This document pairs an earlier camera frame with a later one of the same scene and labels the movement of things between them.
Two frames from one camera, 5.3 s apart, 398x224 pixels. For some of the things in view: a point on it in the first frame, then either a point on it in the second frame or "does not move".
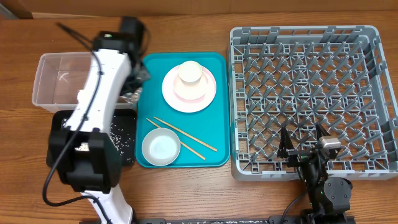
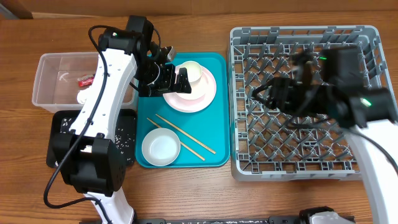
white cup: x=190 y=71 does not move
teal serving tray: x=204 y=136 does not move
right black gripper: x=284 y=145 to x=278 y=96
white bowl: x=161 y=147 does not move
